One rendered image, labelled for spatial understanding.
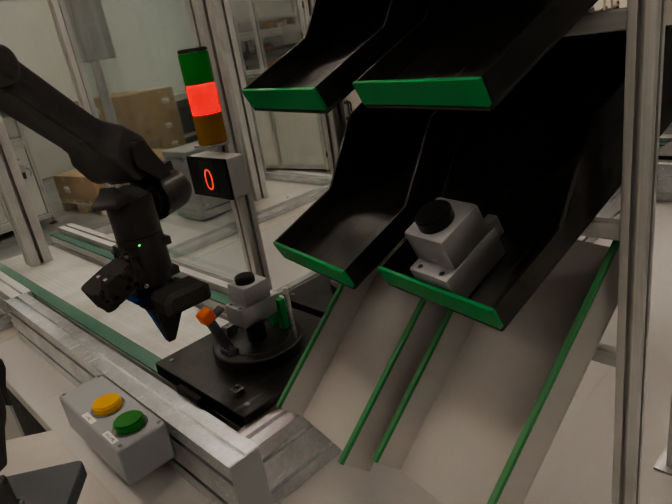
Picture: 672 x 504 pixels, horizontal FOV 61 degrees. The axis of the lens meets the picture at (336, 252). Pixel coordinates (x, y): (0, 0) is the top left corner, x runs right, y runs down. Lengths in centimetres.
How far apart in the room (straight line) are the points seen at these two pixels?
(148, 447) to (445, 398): 41
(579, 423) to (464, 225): 49
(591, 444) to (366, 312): 35
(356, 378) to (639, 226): 34
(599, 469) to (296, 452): 38
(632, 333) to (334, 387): 32
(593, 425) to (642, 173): 47
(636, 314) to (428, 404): 22
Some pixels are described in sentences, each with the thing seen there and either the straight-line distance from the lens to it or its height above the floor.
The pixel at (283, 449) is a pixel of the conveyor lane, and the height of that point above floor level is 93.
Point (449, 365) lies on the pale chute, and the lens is 60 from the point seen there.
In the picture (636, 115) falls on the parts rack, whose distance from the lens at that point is 48.
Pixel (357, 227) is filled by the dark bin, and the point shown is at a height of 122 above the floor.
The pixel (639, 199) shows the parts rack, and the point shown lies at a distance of 49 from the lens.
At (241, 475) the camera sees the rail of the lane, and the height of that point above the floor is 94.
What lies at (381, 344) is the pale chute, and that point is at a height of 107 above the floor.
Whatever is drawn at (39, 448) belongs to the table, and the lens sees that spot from 108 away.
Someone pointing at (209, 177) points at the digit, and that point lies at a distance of 102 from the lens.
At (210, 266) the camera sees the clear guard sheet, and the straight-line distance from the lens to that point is 126.
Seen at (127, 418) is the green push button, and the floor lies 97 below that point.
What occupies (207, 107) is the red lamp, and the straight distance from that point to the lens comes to 99.
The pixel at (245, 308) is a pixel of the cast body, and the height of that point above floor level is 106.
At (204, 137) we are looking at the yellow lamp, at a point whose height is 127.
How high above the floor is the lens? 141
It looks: 21 degrees down
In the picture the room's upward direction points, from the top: 9 degrees counter-clockwise
